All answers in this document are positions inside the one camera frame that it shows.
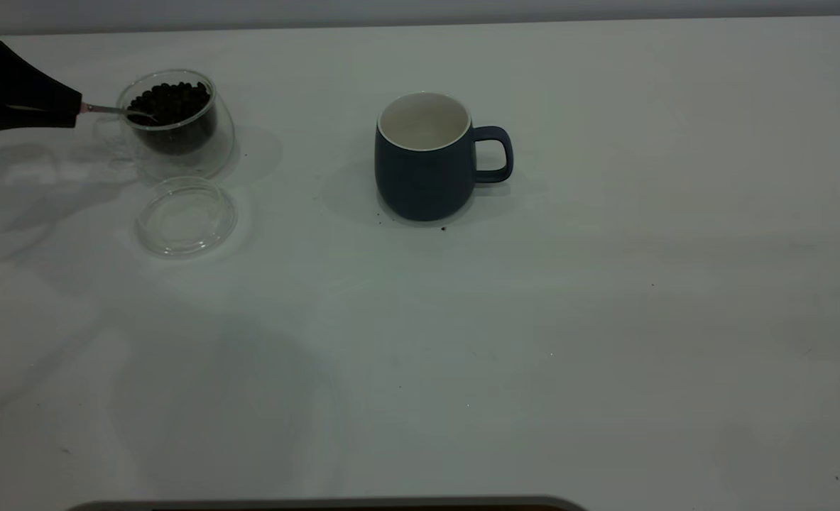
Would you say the dark coffee beans pile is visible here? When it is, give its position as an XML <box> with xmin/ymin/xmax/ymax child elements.
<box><xmin>128</xmin><ymin>80</ymin><xmax>219</xmax><ymax>153</ymax></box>

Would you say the clear glass cup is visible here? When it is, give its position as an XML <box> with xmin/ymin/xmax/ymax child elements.
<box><xmin>93</xmin><ymin>67</ymin><xmax>236</xmax><ymax>180</ymax></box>

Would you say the pink handled metal spoon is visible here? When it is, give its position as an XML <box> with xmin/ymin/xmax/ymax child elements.
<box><xmin>6</xmin><ymin>103</ymin><xmax>158</xmax><ymax>123</ymax></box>

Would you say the clear glass lid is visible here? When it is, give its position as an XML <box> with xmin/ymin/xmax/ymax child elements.
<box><xmin>134</xmin><ymin>176</ymin><xmax>239</xmax><ymax>258</ymax></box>

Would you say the dark grey ceramic mug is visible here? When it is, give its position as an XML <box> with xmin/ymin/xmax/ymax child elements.
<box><xmin>373</xmin><ymin>92</ymin><xmax>515</xmax><ymax>222</ymax></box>

